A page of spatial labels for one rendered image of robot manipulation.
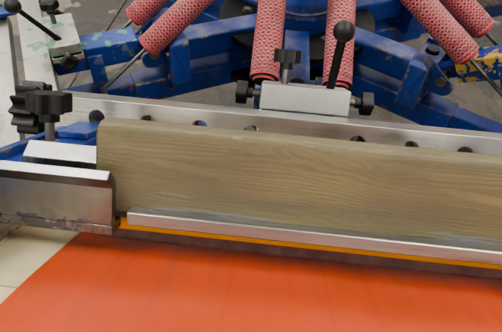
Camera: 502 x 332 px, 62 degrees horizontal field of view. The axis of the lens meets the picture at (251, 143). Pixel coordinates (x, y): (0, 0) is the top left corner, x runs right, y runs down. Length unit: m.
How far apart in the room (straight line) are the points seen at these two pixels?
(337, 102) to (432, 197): 0.28
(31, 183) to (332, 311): 0.24
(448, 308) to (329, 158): 0.14
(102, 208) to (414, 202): 0.23
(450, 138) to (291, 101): 0.21
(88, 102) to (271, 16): 0.34
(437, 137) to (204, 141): 0.34
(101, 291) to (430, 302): 0.24
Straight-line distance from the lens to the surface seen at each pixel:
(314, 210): 0.33
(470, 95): 2.86
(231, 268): 0.34
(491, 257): 0.36
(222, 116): 0.54
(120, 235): 0.37
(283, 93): 0.58
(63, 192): 0.34
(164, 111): 0.55
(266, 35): 0.72
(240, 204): 0.32
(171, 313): 0.29
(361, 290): 0.34
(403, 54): 1.00
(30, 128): 0.63
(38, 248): 0.38
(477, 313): 0.36
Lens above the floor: 1.52
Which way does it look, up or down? 45 degrees down
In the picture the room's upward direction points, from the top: 4 degrees clockwise
